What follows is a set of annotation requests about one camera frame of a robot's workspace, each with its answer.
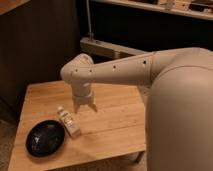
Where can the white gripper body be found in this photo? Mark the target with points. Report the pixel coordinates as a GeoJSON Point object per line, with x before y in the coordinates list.
{"type": "Point", "coordinates": [82, 94]}

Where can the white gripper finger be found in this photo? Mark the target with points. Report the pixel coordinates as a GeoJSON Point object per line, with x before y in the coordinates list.
{"type": "Point", "coordinates": [93, 106]}
{"type": "Point", "coordinates": [76, 108]}

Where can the white plastic bottle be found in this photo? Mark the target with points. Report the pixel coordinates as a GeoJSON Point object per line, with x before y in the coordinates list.
{"type": "Point", "coordinates": [69, 123]}

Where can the black ceramic bowl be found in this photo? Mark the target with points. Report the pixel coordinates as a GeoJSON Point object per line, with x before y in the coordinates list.
{"type": "Point", "coordinates": [45, 138]}

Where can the wooden table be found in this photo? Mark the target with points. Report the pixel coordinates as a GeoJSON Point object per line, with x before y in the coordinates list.
{"type": "Point", "coordinates": [116, 128]}

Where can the metal pole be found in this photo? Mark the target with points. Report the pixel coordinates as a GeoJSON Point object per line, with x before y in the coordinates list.
{"type": "Point", "coordinates": [90, 31]}

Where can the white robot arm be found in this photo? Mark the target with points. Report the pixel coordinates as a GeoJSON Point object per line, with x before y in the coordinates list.
{"type": "Point", "coordinates": [179, 108]}

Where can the grey metal beam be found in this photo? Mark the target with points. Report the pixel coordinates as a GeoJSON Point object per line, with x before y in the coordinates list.
{"type": "Point", "coordinates": [108, 50]}

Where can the upper wooden shelf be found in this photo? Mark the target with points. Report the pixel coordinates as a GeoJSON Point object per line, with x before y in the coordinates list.
{"type": "Point", "coordinates": [176, 7]}

